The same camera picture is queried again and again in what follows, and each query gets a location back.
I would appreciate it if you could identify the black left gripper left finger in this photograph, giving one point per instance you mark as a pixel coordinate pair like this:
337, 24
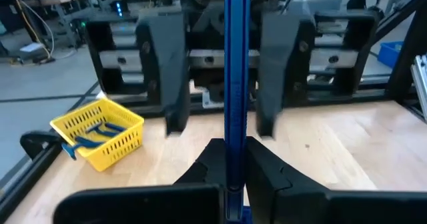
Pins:
150, 204

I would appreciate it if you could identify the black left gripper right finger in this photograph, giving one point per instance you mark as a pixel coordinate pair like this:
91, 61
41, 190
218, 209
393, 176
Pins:
317, 207

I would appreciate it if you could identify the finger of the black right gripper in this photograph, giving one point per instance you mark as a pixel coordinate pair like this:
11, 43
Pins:
283, 70
163, 70

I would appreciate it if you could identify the blue plastic bin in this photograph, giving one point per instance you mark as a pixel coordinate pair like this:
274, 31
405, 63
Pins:
390, 54

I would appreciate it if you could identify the yellow plastic slotted basket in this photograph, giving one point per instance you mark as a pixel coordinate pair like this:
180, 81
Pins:
101, 164

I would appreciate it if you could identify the device with blue lights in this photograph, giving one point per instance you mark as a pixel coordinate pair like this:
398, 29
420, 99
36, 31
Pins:
119, 9

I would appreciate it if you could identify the device with green lights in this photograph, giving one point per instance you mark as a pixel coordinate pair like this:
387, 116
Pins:
79, 26

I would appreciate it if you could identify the black curved clamp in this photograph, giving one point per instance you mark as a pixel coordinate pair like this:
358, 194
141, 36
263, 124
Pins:
36, 140

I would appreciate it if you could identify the white paper sheet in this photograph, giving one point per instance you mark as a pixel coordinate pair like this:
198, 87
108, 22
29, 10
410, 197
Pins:
31, 47

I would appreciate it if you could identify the white metal bracket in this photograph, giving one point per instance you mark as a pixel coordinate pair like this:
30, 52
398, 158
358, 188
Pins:
208, 102

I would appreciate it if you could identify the aluminium extrusion post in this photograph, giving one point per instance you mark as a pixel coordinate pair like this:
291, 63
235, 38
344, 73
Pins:
421, 84

